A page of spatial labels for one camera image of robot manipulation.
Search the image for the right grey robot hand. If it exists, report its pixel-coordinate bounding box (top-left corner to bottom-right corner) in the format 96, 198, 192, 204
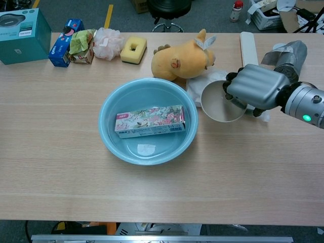
222, 63, 297, 117

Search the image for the beige round bowl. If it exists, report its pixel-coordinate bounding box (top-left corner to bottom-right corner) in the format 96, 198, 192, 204
200, 80, 248, 123

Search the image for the pink white floral toothpaste box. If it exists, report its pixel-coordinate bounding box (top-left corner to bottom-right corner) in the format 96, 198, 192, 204
114, 104, 187, 139

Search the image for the light blue plastic basin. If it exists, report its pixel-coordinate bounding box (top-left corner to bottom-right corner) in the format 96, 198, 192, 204
98, 77, 199, 166

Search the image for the brown cardboard box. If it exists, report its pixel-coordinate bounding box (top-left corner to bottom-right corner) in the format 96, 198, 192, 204
130, 0, 150, 14

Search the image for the blue Oreo cookie box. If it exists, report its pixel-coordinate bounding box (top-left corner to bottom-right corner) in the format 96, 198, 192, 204
48, 18, 86, 68

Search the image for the teal product box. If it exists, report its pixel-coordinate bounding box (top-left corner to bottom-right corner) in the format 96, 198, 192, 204
0, 8, 52, 65

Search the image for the cream flat rectangular case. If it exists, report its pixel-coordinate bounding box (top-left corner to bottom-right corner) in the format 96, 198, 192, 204
239, 31, 260, 69

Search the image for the grey garbage bag roll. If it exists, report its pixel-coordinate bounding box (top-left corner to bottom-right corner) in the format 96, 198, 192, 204
261, 40, 308, 83

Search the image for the white plastic crate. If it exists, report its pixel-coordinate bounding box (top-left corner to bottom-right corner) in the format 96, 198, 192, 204
249, 0, 284, 31

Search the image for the brown cardboard piece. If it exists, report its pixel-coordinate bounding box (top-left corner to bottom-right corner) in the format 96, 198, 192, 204
279, 10, 324, 33

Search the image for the white bottle with red cap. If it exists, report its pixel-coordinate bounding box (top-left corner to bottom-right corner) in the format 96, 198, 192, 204
229, 0, 244, 23

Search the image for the yellow plush toy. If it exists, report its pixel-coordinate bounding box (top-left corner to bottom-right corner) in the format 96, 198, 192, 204
151, 28, 217, 82

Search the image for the black office stool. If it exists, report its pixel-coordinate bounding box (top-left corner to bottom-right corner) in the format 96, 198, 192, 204
147, 0, 192, 33

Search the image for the yellow sponge with hole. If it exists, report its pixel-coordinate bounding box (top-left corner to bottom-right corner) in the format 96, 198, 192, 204
120, 36, 148, 64

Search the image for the pink mesh bath puff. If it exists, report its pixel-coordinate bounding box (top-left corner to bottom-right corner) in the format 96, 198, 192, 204
92, 27, 126, 61

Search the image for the green and brown snack packet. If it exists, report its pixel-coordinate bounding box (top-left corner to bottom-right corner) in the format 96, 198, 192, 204
68, 29, 97, 65

